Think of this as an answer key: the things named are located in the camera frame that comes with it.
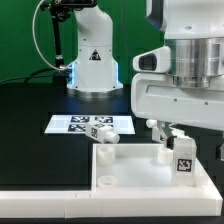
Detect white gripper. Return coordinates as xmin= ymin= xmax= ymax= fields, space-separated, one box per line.
xmin=131 ymin=73 xmax=224 ymax=149

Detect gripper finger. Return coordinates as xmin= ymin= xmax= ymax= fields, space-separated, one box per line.
xmin=216 ymin=143 xmax=224 ymax=162

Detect white square tabletop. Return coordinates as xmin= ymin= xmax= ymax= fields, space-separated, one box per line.
xmin=91 ymin=144 xmax=221 ymax=201

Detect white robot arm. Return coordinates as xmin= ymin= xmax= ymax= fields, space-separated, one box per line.
xmin=130 ymin=0 xmax=224 ymax=139

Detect white L-shaped obstacle fence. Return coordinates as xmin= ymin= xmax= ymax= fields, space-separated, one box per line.
xmin=0 ymin=146 xmax=224 ymax=220

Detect white marker sheet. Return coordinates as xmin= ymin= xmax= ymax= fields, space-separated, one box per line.
xmin=45 ymin=115 xmax=135 ymax=134

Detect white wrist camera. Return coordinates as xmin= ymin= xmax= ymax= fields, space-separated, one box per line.
xmin=133 ymin=46 xmax=171 ymax=73

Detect black cables on table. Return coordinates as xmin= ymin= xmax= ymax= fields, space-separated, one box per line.
xmin=0 ymin=68 xmax=58 ymax=86

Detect black camera stand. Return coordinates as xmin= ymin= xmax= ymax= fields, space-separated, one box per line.
xmin=40 ymin=0 xmax=98 ymax=87

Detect white cable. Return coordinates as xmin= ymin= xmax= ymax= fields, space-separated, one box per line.
xmin=31 ymin=0 xmax=72 ymax=72

